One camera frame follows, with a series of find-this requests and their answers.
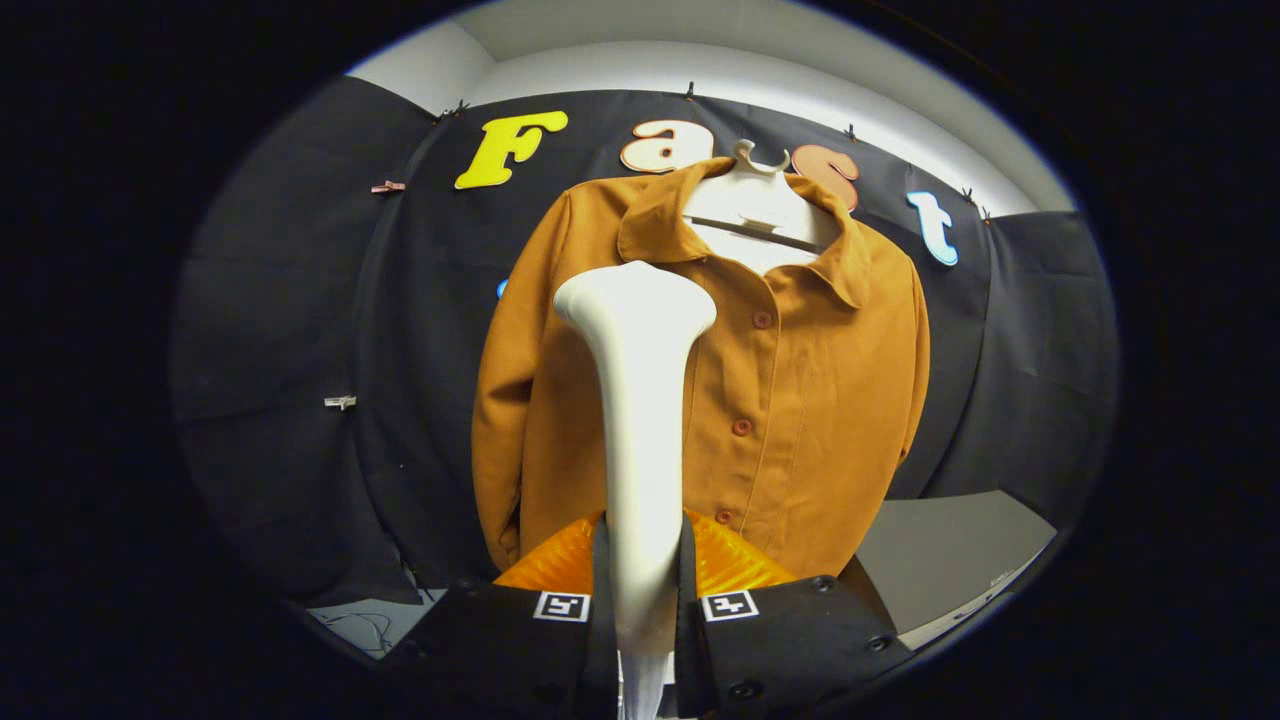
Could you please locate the row of black cloth clips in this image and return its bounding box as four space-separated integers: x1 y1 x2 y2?
432 82 994 223

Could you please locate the white mannequin torso stand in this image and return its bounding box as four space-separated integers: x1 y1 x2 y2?
682 138 843 278

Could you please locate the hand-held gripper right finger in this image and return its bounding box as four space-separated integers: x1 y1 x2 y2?
675 508 916 720

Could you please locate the grey cabinet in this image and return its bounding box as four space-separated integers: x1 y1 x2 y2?
855 488 1059 651

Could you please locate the white garment steamer head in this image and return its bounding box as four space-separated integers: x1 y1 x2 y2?
553 260 719 656

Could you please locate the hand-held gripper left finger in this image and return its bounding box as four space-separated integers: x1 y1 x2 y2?
385 510 621 720

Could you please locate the black backdrop cloth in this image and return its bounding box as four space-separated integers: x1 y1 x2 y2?
170 75 1119 609

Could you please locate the orange-brown button shirt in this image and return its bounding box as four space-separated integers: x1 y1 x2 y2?
470 157 931 583

